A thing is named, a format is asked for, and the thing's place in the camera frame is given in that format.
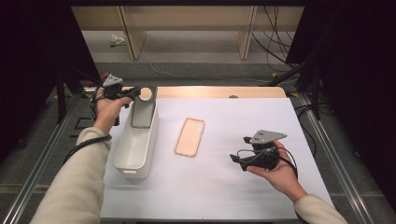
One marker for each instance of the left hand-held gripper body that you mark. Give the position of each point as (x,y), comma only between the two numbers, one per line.
(112,81)

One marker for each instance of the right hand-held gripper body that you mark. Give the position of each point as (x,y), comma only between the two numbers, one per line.
(266,137)

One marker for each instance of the grey phone case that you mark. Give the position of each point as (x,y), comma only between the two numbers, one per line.
(143,113)

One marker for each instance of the beige phone case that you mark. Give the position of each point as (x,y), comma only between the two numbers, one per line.
(189,138)

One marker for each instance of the white plastic storage box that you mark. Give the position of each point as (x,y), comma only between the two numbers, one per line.
(135,152)

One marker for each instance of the person's left hand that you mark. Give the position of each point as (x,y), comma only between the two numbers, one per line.
(107,112)

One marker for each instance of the person's right hand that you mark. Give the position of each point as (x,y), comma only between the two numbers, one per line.
(285,179)

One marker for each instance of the pink object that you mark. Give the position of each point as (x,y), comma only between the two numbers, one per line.
(90,83)

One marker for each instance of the crumpled white paper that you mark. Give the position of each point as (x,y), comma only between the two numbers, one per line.
(117,40)

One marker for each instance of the black metal stand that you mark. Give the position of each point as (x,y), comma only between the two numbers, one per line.
(61,93)
(316,93)

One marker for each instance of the light wooden table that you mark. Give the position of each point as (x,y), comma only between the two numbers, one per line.
(218,92)

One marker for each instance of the dark curtain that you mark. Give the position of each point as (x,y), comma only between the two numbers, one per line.
(358,62)
(31,46)

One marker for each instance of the aluminium floor rail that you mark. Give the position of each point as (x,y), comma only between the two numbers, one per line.
(342,174)
(28,186)

